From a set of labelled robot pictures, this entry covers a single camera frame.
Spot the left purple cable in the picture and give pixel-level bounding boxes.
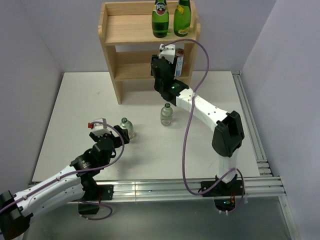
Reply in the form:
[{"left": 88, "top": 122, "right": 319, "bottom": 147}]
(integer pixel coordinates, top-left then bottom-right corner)
[{"left": 0, "top": 121, "right": 126, "bottom": 221}]

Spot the silver Red Bull can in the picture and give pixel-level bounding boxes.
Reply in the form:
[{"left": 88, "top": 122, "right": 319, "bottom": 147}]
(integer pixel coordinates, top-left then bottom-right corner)
[{"left": 174, "top": 48, "right": 185, "bottom": 77}]

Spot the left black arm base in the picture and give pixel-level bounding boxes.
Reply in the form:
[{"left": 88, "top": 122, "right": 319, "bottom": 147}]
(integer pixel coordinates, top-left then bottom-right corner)
[{"left": 78, "top": 184, "right": 114, "bottom": 216}]

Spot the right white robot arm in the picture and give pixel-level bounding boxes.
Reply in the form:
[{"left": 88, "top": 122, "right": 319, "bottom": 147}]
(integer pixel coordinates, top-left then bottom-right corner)
[{"left": 150, "top": 55, "right": 245, "bottom": 195}]

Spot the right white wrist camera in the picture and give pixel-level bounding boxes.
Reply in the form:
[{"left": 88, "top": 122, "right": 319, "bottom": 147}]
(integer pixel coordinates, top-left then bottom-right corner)
[{"left": 157, "top": 44, "right": 176, "bottom": 64}]

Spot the aluminium frame rail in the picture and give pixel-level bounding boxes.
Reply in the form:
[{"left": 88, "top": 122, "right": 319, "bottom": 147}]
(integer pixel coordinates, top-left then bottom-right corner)
[
  {"left": 97, "top": 176, "right": 286, "bottom": 203},
  {"left": 231, "top": 71, "right": 274, "bottom": 177}
]

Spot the aluminium frame rail right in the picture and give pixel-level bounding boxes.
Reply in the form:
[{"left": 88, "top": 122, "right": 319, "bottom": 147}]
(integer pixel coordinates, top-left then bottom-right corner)
[{"left": 231, "top": 71, "right": 274, "bottom": 177}]

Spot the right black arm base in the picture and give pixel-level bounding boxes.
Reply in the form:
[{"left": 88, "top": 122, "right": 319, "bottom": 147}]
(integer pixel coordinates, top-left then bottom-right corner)
[{"left": 202, "top": 179, "right": 245, "bottom": 215}]

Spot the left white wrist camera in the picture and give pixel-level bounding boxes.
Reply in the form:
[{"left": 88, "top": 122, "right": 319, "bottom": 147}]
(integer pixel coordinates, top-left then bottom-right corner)
[{"left": 88, "top": 122, "right": 111, "bottom": 137}]

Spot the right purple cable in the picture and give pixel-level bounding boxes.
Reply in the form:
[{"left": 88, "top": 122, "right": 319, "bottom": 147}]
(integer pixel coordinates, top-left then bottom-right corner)
[{"left": 161, "top": 38, "right": 245, "bottom": 213}]

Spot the aluminium frame rail front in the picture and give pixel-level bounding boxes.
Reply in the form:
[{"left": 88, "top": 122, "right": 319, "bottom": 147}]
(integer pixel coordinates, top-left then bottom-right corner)
[{"left": 97, "top": 176, "right": 286, "bottom": 203}]

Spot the green bottle yellow label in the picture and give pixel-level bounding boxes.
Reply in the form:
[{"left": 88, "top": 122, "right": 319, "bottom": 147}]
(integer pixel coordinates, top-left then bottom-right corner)
[{"left": 173, "top": 0, "right": 192, "bottom": 37}]

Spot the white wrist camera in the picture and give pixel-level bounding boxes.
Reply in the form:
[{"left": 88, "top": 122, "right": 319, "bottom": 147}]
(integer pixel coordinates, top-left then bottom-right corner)
[
  {"left": 88, "top": 122, "right": 111, "bottom": 137},
  {"left": 157, "top": 44, "right": 176, "bottom": 64}
]

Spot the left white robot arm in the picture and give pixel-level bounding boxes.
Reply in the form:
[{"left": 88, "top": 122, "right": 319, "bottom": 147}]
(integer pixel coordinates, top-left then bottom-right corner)
[{"left": 0, "top": 121, "right": 130, "bottom": 240}]

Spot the green bottle red label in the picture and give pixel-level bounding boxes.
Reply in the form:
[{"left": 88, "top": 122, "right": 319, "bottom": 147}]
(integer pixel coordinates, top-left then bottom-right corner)
[{"left": 151, "top": 0, "right": 169, "bottom": 38}]

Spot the purple cable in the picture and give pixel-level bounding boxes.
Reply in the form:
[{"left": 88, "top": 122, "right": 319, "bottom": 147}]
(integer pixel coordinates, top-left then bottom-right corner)
[
  {"left": 161, "top": 38, "right": 245, "bottom": 213},
  {"left": 0, "top": 121, "right": 126, "bottom": 221}
]

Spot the wooden two-tier shelf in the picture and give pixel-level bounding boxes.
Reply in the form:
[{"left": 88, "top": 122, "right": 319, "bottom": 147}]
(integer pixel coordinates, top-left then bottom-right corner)
[{"left": 97, "top": 0, "right": 202, "bottom": 105}]

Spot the clear bottle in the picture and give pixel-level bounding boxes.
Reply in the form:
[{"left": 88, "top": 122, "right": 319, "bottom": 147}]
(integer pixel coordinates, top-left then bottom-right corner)
[
  {"left": 160, "top": 103, "right": 174, "bottom": 126},
  {"left": 120, "top": 117, "right": 135, "bottom": 140}
]

